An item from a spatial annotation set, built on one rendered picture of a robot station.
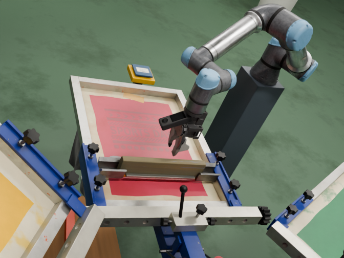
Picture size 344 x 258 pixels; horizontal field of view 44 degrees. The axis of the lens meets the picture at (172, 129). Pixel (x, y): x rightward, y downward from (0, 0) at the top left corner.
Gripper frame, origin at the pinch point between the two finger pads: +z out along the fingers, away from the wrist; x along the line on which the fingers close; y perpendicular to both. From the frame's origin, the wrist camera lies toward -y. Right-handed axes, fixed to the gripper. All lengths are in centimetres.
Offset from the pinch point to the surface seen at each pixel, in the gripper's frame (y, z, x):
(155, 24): 134, 112, 341
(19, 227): -57, -4, -37
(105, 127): -15.8, 16.3, 29.3
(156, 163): -4.0, 6.4, -1.5
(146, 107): 8.0, 16.4, 46.2
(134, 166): -12.5, 8.7, -1.4
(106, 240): 10, 110, 36
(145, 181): -5.8, 16.5, -1.8
